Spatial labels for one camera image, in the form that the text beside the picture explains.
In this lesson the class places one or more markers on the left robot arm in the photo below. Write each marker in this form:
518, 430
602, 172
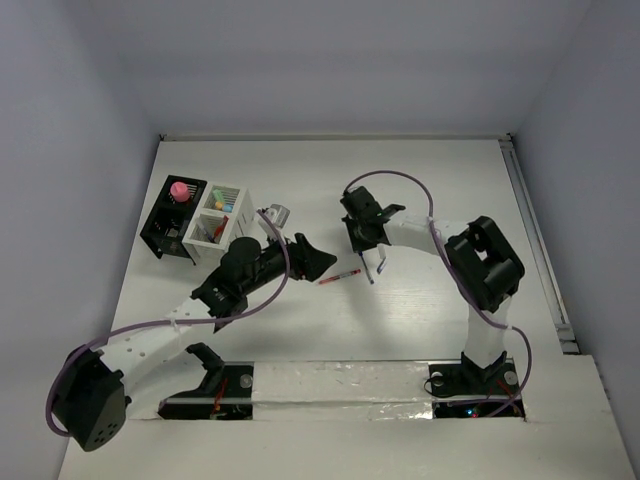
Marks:
91, 396

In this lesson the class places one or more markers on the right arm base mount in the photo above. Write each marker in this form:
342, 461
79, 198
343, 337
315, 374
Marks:
456, 397

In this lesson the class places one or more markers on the blue gel pen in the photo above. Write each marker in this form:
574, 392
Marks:
366, 268

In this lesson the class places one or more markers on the white slatted organizer container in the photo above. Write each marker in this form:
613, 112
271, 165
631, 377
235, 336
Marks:
223, 214

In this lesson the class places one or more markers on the green highlighter marker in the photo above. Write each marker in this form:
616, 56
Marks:
218, 195

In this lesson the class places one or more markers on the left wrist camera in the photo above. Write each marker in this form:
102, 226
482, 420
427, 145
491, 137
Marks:
277, 214

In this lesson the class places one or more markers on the black organizer container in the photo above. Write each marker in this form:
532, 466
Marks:
166, 225

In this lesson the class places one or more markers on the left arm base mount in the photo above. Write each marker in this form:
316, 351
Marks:
224, 393

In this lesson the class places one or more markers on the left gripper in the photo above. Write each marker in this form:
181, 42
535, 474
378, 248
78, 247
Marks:
305, 262

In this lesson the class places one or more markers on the red gel pen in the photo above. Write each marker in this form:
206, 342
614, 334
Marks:
218, 232

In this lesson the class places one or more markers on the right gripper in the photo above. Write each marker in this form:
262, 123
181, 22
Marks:
359, 244

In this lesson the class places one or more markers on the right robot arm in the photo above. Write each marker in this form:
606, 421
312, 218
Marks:
481, 261

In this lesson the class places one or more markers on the dark red ink pen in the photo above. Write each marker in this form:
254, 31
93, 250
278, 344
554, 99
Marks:
340, 276

